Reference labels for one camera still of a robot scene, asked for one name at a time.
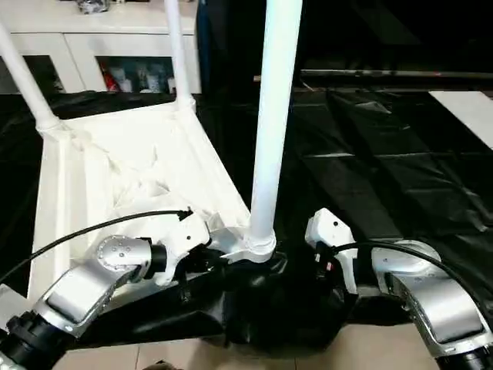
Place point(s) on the white plastic table top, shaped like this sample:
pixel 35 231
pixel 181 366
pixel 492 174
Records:
pixel 100 177

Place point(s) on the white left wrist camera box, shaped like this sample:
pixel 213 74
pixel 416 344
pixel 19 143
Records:
pixel 185 231

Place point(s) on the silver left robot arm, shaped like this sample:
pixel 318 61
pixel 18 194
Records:
pixel 85 285

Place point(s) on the silver metal rail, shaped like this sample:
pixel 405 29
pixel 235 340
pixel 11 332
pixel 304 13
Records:
pixel 370 75

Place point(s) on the white glass-door cabinet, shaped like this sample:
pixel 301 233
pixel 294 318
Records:
pixel 115 42

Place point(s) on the dark robot left foot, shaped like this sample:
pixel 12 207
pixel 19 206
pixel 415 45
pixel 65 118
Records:
pixel 158 367

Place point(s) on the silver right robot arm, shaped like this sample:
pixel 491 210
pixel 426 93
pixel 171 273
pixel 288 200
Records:
pixel 431 293

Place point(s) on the black work mat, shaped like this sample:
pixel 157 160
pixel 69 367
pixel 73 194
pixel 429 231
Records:
pixel 385 193

